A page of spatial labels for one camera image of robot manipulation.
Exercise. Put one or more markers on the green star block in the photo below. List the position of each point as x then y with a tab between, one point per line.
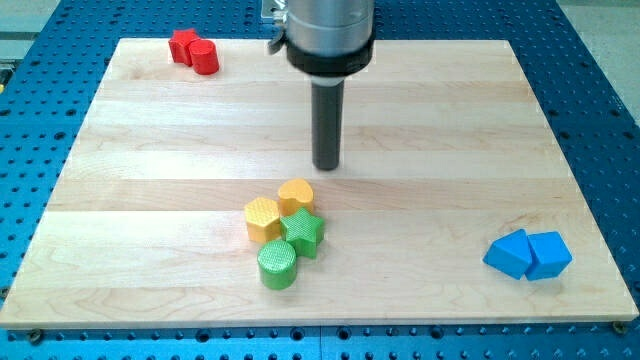
304	231

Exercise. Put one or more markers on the red star block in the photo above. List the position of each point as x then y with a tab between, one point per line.
179	45

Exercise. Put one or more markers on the light wooden board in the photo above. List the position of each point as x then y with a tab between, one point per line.
445	150

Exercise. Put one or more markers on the yellow heart block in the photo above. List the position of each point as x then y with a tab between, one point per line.
295	194

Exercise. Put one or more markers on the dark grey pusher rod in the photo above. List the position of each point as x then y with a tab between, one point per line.
327	109

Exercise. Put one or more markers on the red cylinder block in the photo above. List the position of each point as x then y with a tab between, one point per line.
204	58

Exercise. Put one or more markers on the blue cube block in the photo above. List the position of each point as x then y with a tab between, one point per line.
550	255

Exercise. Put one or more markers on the blue triangle block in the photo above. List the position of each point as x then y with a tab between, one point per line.
510	254

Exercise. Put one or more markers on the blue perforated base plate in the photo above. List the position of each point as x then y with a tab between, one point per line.
51	90

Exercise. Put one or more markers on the yellow hexagon block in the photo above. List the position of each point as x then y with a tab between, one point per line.
262	219

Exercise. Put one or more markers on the green cylinder block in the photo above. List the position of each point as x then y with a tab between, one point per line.
277	262

